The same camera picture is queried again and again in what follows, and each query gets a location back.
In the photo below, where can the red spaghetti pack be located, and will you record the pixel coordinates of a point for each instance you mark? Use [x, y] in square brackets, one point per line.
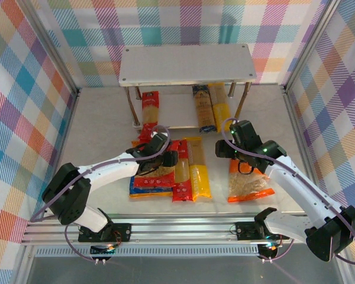
[150, 103]
[182, 192]

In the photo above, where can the yellow spaghetti pack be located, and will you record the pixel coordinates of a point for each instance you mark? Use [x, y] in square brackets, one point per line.
[199, 183]
[222, 112]

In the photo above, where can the blue orange orecchiette bag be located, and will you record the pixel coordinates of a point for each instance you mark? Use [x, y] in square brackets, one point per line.
[149, 194]

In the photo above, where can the orange pasta bag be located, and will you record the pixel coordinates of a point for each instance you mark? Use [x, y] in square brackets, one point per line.
[248, 186]

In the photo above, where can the blue spaghetti pack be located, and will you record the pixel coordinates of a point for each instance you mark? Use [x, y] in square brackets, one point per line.
[204, 109]

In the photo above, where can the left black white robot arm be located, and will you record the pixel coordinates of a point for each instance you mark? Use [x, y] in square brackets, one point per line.
[106, 171]

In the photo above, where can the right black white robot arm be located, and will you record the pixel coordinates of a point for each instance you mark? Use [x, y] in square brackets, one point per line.
[298, 183]

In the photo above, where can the grey two-tier metal shelf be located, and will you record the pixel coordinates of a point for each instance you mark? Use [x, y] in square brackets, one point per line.
[186, 65]

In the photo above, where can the right controller circuit board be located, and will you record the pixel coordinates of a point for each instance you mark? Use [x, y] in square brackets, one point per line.
[269, 250]

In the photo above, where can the controller circuit board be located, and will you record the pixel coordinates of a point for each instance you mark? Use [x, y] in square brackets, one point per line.
[269, 250]
[102, 250]

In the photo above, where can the left controller circuit board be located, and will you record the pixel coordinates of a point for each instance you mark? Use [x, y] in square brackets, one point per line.
[102, 250]

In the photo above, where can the aluminium side rail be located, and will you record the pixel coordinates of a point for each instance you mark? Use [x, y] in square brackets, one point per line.
[68, 124]
[297, 133]

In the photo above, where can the aluminium mounting rail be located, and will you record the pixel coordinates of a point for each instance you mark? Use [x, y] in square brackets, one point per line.
[180, 230]

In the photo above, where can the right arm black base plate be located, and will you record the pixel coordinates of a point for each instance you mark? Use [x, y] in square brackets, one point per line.
[245, 230]

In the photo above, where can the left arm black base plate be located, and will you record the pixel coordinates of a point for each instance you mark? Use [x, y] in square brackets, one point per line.
[122, 230]

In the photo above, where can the aluminium frame post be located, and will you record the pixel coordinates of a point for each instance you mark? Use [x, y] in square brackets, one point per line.
[310, 44]
[54, 50]

